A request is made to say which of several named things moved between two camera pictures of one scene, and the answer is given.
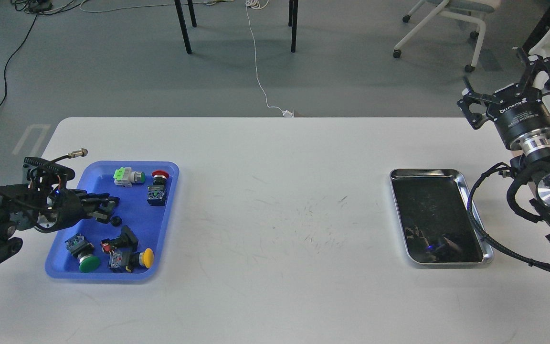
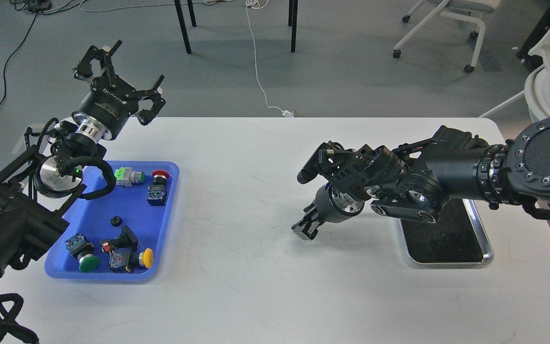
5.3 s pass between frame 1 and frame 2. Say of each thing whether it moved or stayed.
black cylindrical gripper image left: moved
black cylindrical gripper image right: moved
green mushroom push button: stayed
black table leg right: stayed
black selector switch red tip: stayed
